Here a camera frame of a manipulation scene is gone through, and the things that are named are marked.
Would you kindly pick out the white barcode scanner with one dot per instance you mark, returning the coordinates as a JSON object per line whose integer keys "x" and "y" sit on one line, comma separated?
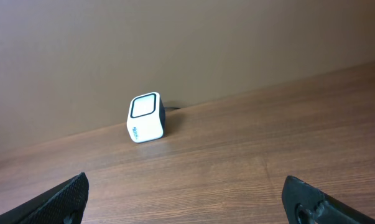
{"x": 146, "y": 118}

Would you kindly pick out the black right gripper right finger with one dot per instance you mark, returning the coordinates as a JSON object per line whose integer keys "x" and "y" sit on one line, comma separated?
{"x": 305, "y": 204}

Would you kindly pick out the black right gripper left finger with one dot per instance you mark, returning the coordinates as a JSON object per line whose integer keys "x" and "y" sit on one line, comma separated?
{"x": 65, "y": 203}

